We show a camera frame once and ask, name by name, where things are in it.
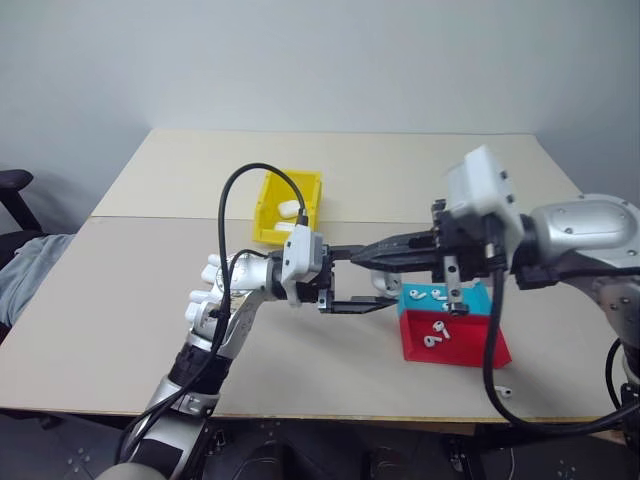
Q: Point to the yellow plastic bin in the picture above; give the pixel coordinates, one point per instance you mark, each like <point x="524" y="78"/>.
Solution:
<point x="267" y="212"/>

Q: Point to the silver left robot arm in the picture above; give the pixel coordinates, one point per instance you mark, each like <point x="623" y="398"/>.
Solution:
<point x="245" y="272"/>

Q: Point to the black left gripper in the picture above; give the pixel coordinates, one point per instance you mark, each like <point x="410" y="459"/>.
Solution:
<point x="327" y="285"/>

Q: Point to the blue plastic tray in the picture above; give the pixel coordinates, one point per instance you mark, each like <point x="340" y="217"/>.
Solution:
<point x="477" y="300"/>

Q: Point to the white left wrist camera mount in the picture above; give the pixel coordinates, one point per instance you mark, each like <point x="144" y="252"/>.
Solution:
<point x="300" y="255"/>

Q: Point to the red plastic tray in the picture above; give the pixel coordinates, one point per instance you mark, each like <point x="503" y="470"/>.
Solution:
<point x="460" y="347"/>

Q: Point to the dark rounded shape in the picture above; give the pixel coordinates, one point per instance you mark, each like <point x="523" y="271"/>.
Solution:
<point x="280" y="452"/>

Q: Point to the grey cloth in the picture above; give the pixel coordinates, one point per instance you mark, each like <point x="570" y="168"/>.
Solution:
<point x="35" y="270"/>

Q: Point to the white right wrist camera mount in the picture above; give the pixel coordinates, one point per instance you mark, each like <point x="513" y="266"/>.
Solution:
<point x="480" y="190"/>

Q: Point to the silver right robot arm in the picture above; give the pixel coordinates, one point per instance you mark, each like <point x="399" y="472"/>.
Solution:
<point x="590" y="230"/>

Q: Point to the black office chair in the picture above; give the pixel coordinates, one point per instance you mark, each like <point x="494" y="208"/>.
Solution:
<point x="15" y="178"/>

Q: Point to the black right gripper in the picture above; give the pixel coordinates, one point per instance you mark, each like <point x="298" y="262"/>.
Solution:
<point x="465" y="250"/>

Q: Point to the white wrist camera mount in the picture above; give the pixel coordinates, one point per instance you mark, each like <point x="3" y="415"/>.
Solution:
<point x="480" y="190"/>
<point x="300" y="255"/>

